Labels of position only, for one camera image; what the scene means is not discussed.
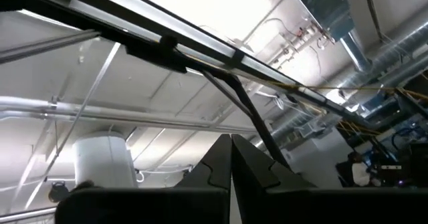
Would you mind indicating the white cylinder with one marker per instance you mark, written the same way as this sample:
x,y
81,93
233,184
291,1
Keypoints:
x,y
103,160

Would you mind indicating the black overhead camera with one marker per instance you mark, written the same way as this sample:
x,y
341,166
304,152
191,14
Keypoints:
x,y
58,192

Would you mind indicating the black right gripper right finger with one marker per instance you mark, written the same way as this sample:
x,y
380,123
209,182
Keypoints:
x,y
261,184

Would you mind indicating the black diagonal strut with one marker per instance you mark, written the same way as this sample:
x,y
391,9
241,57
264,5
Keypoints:
x,y
254,117

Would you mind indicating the white ceiling pipe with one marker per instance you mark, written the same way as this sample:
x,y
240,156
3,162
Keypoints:
x,y
100,112

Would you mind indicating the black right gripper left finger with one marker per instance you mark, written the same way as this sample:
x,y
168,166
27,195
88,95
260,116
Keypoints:
x,y
207,184

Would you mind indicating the black overhead frame beam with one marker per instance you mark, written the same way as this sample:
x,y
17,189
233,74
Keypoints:
x,y
150,47

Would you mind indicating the silver ventilation duct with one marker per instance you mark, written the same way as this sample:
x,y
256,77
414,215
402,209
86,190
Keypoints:
x,y
384,60

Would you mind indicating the aluminium bar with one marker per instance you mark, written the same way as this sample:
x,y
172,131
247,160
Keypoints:
x,y
47,47

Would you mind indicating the person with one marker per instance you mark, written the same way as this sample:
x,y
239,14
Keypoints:
x,y
357,172

